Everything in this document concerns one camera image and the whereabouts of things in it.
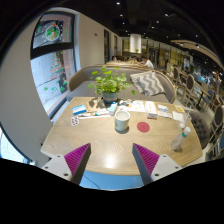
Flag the pill blister pack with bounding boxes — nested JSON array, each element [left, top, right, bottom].
[[70, 116, 79, 126]]

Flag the grey curved sofa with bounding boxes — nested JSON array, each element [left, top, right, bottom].
[[67, 65, 176, 103]]

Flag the clear drinking glass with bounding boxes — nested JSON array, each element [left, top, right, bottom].
[[179, 113, 191, 129]]

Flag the clear plastic water bottle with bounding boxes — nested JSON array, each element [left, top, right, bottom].
[[171, 127, 191, 151]]

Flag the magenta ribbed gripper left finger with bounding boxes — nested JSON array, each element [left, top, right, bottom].
[[64, 143, 91, 185]]

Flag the white ceramic mug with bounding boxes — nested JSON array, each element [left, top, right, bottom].
[[115, 110, 130, 132]]

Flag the large window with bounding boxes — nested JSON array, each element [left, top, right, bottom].
[[31, 11, 76, 117]]

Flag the green potted plant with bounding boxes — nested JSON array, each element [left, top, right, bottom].
[[88, 65, 132, 104]]

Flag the blue white card box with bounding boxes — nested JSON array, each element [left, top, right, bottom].
[[72, 105, 86, 115]]

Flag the white cylindrical pillar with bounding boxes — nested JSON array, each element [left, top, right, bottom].
[[130, 34, 141, 53]]

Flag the red round coaster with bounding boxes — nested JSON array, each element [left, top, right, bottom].
[[137, 122, 150, 133]]

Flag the white booklet with red edge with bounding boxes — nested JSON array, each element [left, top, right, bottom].
[[145, 101, 158, 119]]

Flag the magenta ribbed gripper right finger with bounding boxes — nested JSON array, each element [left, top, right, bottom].
[[132, 143, 159, 185]]

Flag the white leaflet papers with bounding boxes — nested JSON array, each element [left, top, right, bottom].
[[118, 100, 145, 112]]

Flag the grey tufted chair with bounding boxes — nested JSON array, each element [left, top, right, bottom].
[[189, 111, 210, 148]]

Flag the light blue small box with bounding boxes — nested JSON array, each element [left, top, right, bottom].
[[108, 102, 118, 116]]

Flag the white pen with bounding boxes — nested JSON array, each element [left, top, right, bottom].
[[78, 115, 111, 119]]

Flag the grey zigzag cushion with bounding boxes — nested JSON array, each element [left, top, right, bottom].
[[131, 71, 165, 96]]

